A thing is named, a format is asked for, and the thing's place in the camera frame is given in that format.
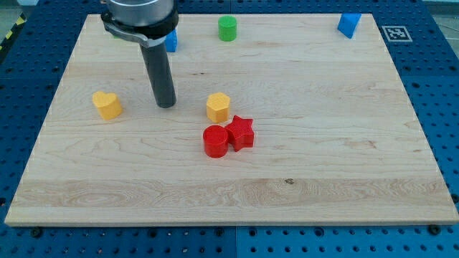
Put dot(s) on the red star block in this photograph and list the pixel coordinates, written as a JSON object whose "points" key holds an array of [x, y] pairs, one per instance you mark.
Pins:
{"points": [[240, 133]]}

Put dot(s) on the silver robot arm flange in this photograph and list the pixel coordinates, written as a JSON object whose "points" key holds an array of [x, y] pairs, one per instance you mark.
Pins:
{"points": [[146, 22]]}

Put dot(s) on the yellow hexagon block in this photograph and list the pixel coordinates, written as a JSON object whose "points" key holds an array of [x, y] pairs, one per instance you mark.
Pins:
{"points": [[218, 105]]}

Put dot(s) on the white fiducial marker tag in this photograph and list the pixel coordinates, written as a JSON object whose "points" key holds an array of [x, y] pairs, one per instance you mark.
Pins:
{"points": [[396, 33]]}

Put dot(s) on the green cylinder block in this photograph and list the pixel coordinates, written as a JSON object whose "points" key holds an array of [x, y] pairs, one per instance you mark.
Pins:
{"points": [[227, 28]]}

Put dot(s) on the red cylinder block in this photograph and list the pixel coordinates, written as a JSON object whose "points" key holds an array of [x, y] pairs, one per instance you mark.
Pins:
{"points": [[215, 139]]}

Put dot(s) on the yellow heart block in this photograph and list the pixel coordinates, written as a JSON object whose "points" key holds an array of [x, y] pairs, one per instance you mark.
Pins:
{"points": [[107, 104]]}

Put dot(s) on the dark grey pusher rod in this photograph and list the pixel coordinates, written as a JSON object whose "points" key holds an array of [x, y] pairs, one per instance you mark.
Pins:
{"points": [[159, 73]]}

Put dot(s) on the wooden board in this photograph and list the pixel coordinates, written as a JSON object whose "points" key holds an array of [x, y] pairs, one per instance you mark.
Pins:
{"points": [[337, 141]]}

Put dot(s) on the blue cube block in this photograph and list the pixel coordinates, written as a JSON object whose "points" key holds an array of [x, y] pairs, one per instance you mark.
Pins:
{"points": [[171, 41]]}

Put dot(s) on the blue triangular block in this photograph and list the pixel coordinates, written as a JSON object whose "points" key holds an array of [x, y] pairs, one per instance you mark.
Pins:
{"points": [[348, 23]]}

